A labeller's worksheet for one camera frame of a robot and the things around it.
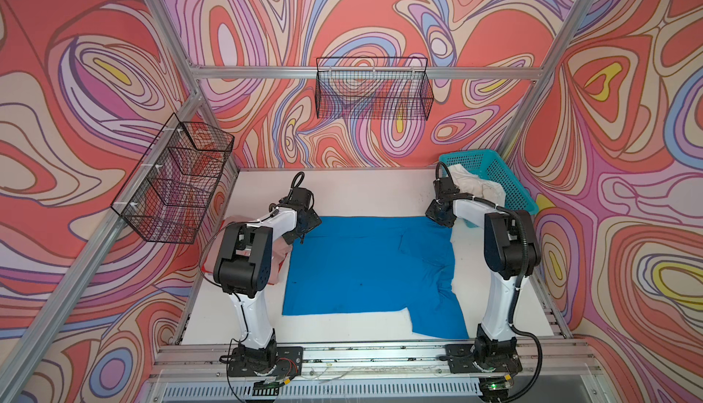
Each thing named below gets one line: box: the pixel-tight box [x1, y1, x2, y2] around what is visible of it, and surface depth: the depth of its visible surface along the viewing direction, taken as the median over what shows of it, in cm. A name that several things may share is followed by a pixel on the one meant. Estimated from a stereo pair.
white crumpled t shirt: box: [447, 163, 507, 207], surface depth 111 cm
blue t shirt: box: [282, 215, 469, 339], surface depth 90 cm
